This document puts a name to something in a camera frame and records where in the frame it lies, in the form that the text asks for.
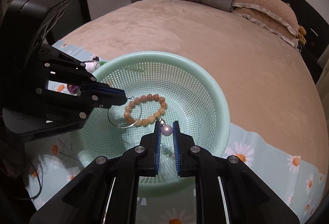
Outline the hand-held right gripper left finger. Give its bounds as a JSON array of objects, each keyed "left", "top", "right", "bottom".
[{"left": 29, "top": 120, "right": 162, "bottom": 224}]

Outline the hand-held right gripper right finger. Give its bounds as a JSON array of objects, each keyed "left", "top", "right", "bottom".
[{"left": 172, "top": 121, "right": 302, "bottom": 224}]

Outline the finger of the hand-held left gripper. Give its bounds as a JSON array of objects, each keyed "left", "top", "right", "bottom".
[
  {"left": 36, "top": 89, "right": 127, "bottom": 130},
  {"left": 38, "top": 44, "right": 126, "bottom": 98}
]

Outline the pearl drop earring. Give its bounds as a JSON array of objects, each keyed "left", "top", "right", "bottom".
[{"left": 156, "top": 117, "right": 173, "bottom": 137}]

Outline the silver hoop earring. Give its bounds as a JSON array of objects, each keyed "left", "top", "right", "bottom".
[{"left": 108, "top": 96, "right": 143, "bottom": 128}]

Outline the green plastic basket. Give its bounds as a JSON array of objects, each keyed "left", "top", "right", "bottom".
[{"left": 77, "top": 51, "right": 231, "bottom": 195}]

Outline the small white trinket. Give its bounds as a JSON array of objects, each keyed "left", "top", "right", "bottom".
[{"left": 84, "top": 56, "right": 100, "bottom": 72}]

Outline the purple gem ornament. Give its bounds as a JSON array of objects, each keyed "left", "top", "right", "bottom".
[{"left": 67, "top": 84, "right": 81, "bottom": 95}]

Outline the floral daisy cloth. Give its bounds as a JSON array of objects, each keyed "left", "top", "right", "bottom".
[{"left": 26, "top": 39, "right": 325, "bottom": 224}]

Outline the brown bed blanket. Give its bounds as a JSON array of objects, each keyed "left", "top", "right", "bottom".
[{"left": 51, "top": 0, "right": 327, "bottom": 176}]

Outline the beige ruffled pillow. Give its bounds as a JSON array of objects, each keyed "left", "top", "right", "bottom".
[
  {"left": 233, "top": 0, "right": 300, "bottom": 34},
  {"left": 233, "top": 7, "right": 297, "bottom": 48}
]

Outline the brown stuffed toy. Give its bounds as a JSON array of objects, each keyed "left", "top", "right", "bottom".
[{"left": 297, "top": 25, "right": 308, "bottom": 46}]

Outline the dark headboard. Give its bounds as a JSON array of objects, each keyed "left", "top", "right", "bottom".
[{"left": 129, "top": 0, "right": 329, "bottom": 72}]

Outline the orange bead bracelet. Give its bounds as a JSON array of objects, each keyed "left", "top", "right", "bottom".
[{"left": 123, "top": 94, "right": 168, "bottom": 126}]

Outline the black cable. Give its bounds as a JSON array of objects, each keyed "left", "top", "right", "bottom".
[{"left": 25, "top": 159, "right": 43, "bottom": 200}]

